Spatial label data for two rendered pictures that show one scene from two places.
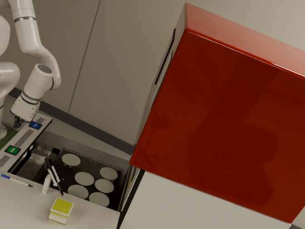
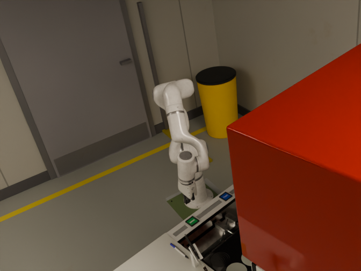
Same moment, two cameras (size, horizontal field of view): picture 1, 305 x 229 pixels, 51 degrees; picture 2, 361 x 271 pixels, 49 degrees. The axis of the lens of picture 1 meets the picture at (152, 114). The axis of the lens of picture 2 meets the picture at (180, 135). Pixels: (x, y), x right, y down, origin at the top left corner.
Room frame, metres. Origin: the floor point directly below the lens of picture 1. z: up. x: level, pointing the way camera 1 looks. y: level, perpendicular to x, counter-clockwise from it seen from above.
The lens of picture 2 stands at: (0.43, -0.87, 2.47)
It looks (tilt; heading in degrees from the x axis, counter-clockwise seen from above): 31 degrees down; 60
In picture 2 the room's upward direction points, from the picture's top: 11 degrees counter-clockwise
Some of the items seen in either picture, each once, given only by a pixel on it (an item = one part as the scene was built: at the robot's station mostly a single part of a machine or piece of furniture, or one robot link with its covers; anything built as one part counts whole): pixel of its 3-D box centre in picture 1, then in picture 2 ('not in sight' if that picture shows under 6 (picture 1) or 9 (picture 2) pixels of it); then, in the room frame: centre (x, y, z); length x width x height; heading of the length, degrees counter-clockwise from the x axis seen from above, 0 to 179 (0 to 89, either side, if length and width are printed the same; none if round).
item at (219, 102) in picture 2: not in sight; (219, 103); (2.91, 2.42, 0.36); 0.45 x 0.45 x 0.73
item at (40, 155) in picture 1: (39, 155); (222, 226); (1.34, 0.46, 0.89); 0.08 x 0.03 x 0.03; 95
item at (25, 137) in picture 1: (22, 148); (210, 218); (1.34, 0.56, 0.89); 0.55 x 0.09 x 0.14; 5
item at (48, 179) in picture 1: (51, 181); (196, 257); (1.05, 0.28, 1.03); 0.06 x 0.04 x 0.13; 95
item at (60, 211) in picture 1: (60, 211); not in sight; (0.94, 0.19, 1.00); 0.07 x 0.07 x 0.07; 5
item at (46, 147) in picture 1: (45, 146); (232, 218); (1.42, 0.47, 0.89); 0.08 x 0.03 x 0.03; 95
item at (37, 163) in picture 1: (31, 167); (212, 238); (1.26, 0.46, 0.87); 0.36 x 0.08 x 0.03; 5
